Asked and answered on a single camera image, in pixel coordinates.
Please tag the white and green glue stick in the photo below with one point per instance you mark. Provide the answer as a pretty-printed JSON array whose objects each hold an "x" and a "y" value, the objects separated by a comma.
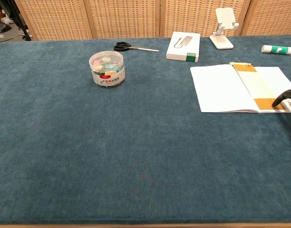
[{"x": 276, "y": 49}]

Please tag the black tripod stand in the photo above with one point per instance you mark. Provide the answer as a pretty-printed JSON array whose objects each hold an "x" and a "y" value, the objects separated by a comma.
[{"x": 20, "y": 21}]

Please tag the woven rattan folding screen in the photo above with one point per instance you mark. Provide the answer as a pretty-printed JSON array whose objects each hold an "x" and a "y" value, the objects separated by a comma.
[{"x": 124, "y": 19}]

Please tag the brown and cream tasselled bookmark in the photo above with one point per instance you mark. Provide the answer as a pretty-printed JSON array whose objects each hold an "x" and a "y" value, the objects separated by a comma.
[{"x": 257, "y": 83}]

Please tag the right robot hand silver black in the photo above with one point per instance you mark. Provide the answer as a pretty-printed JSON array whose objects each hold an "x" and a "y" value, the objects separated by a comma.
[{"x": 290, "y": 93}]

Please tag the blue felt table mat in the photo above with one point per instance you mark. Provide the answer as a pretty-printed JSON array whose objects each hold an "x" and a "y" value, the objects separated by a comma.
[{"x": 88, "y": 142}]

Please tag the white USB hub box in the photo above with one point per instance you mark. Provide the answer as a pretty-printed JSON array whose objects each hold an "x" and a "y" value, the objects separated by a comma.
[{"x": 183, "y": 45}]

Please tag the white phone stand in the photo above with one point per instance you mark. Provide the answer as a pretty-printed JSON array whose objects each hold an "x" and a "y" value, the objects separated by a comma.
[{"x": 225, "y": 17}]

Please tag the open white lined notebook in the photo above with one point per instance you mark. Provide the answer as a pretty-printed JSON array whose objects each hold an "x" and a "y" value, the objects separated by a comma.
[{"x": 219, "y": 88}]

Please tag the clear jar of coloured clips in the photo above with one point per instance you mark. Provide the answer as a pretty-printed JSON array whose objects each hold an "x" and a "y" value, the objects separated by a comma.
[{"x": 107, "y": 71}]

